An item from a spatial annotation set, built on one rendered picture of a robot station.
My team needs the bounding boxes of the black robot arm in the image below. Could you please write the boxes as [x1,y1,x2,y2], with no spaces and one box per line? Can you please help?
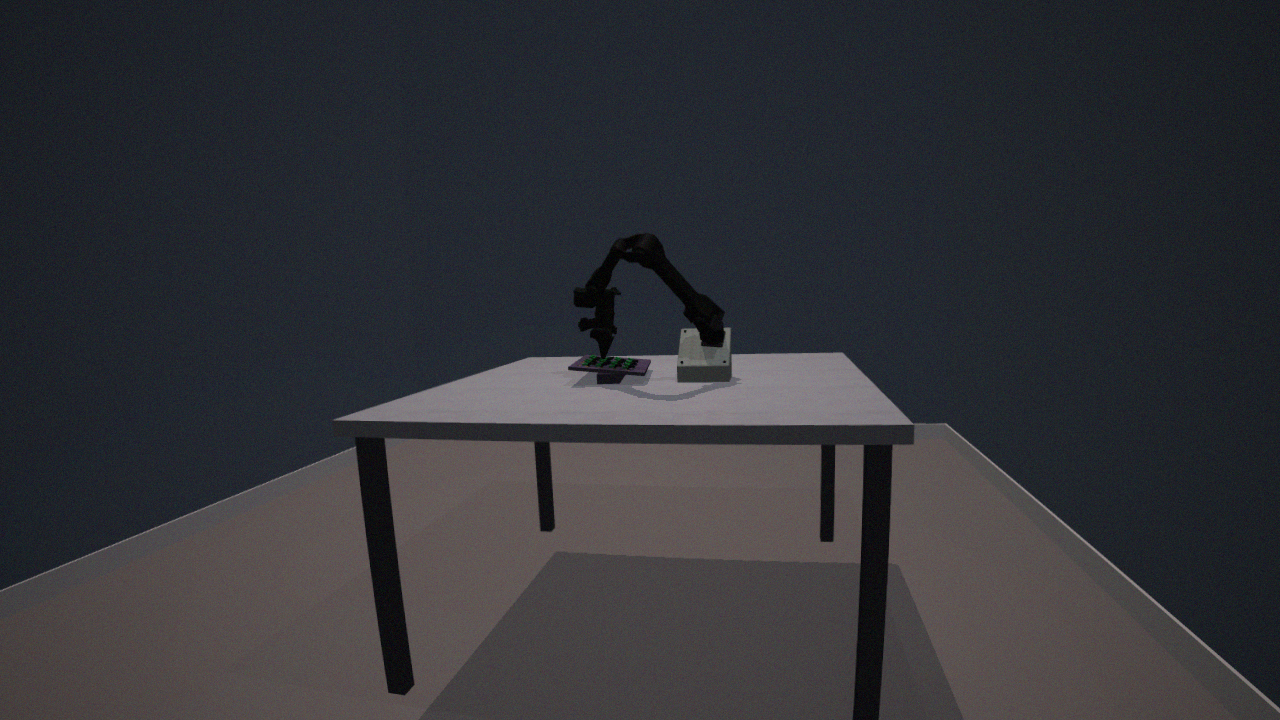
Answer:
[573,233,726,347]

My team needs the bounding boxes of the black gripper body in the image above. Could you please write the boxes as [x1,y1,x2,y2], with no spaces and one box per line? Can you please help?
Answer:
[590,309,617,340]

